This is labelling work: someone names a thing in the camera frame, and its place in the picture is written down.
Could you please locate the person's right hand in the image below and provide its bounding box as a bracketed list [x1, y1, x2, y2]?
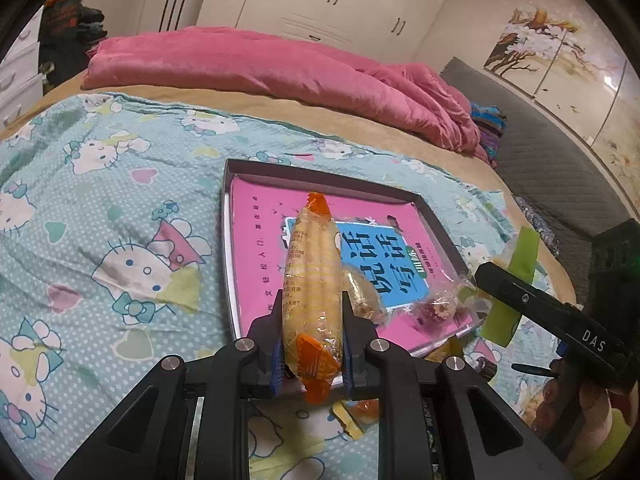
[544, 357, 618, 480]

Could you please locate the white wardrobe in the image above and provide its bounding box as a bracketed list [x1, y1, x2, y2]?
[135, 0, 461, 56]

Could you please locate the colourful striped cloth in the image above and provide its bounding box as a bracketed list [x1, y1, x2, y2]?
[470, 102, 507, 168]

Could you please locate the clear packet with red snack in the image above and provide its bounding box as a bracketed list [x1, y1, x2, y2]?
[409, 279, 482, 335]

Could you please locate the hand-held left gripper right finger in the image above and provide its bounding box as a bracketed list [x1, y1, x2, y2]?
[341, 291, 576, 480]

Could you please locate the beige bed sheet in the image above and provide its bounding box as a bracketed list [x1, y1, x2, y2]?
[37, 67, 576, 306]

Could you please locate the green strip snack packet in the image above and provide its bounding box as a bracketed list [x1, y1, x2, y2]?
[480, 225, 542, 347]

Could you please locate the orange rice cracker packet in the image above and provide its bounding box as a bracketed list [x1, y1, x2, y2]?
[281, 192, 346, 406]

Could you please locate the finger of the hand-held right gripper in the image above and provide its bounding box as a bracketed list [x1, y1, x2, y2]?
[474, 261, 576, 333]

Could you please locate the dark clothes pile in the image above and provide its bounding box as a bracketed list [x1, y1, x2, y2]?
[39, 0, 108, 86]

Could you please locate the pink book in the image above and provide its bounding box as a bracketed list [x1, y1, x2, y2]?
[229, 174, 488, 356]

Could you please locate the clear packet with brown pastry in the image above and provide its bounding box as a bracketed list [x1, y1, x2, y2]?
[340, 267, 389, 327]

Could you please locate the white drawer cabinet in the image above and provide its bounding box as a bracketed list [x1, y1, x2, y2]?
[0, 10, 46, 131]

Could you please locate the yellow orange snack packet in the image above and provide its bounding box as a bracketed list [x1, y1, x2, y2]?
[329, 399, 387, 442]

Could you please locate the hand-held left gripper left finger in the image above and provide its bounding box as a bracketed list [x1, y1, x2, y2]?
[52, 310, 287, 480]

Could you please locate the pink duvet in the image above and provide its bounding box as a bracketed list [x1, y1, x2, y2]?
[82, 25, 493, 166]

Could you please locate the flower tree wall painting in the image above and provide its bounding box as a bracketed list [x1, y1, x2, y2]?
[482, 0, 640, 176]

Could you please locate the dark patterned cloth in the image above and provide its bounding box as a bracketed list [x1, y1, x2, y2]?
[515, 195, 561, 257]

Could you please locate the printed cat blanket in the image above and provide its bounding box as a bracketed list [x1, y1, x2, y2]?
[0, 91, 507, 480]

